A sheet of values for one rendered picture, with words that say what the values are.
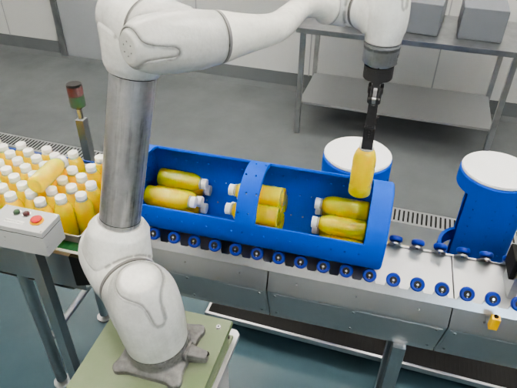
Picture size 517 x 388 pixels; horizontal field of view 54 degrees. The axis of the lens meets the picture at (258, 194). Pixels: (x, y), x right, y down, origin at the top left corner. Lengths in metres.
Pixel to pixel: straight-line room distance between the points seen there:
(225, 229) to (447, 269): 0.76
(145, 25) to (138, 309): 0.58
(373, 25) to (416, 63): 3.64
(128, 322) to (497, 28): 3.40
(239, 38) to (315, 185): 0.90
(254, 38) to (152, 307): 0.60
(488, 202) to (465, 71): 2.91
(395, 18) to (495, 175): 1.07
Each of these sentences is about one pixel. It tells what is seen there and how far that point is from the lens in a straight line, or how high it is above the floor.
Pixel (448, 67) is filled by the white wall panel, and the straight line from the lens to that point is 4.92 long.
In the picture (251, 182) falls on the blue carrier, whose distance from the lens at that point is 1.59.
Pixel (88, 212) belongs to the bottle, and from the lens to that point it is 1.88.
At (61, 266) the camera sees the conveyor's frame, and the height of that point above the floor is 0.83.
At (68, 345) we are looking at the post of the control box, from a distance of 2.20.
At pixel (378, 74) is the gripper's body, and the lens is 1.32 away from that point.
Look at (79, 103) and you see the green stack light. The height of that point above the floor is 1.18.
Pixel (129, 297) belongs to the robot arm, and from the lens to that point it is 1.14.
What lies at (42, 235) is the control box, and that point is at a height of 1.09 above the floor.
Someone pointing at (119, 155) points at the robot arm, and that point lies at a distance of 1.16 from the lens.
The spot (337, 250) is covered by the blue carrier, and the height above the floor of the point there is 1.08.
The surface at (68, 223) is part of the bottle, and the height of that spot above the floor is 0.98.
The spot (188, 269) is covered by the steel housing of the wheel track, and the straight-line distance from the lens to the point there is 1.83.
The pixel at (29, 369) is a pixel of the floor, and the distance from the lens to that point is 2.79.
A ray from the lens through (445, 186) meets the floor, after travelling 3.95.
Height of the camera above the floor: 2.13
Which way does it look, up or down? 36 degrees down
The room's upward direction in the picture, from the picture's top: 1 degrees clockwise
